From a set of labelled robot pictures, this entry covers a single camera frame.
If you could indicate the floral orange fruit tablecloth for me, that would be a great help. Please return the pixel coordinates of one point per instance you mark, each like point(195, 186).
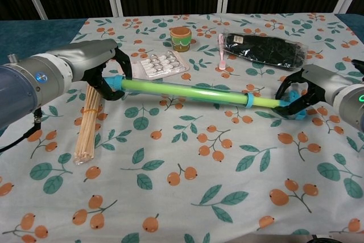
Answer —
point(199, 154)

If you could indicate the blue grey right robot arm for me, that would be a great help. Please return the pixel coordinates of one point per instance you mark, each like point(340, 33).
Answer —
point(351, 98)

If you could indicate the black gloves in plastic bag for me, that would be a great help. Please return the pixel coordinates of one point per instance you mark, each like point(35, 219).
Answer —
point(264, 49)

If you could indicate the grey black left robot hand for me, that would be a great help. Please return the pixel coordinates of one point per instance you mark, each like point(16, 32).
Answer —
point(96, 58)

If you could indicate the green blue water pump toy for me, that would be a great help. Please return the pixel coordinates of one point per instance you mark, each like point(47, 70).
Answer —
point(187, 90)

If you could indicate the pink toothbrush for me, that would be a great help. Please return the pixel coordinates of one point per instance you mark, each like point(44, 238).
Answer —
point(221, 52)

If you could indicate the bundle of wooden sticks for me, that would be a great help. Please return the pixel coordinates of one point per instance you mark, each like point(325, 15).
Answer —
point(86, 123)

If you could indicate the blister pack of metal rings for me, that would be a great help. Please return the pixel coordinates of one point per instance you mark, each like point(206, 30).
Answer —
point(159, 65)

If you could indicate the grey black right robot hand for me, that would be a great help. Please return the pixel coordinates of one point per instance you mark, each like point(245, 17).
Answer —
point(318, 83)

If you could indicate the small terracotta green flower pot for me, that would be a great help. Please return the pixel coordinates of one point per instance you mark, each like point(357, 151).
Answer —
point(181, 39)

